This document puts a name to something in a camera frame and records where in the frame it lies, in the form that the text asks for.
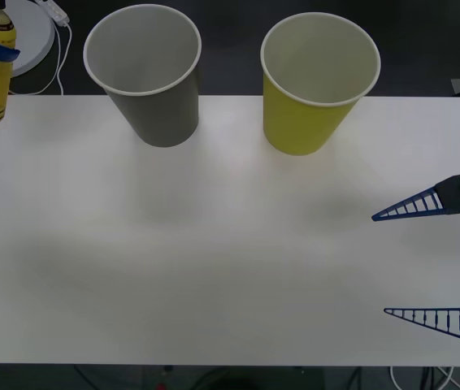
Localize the white round disc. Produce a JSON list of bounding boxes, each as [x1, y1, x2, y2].
[[4, 0, 57, 78]]

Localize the white power strip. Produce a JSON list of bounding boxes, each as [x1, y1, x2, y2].
[[34, 0, 71, 26]]

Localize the grey plastic bin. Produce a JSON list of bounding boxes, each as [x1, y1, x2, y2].
[[82, 3, 202, 149]]

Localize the yellow-green plastic bin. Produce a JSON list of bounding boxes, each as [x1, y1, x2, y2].
[[259, 11, 381, 157]]

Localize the white cable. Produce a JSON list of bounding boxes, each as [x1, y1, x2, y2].
[[54, 23, 66, 97], [389, 365, 455, 390], [8, 24, 73, 97]]

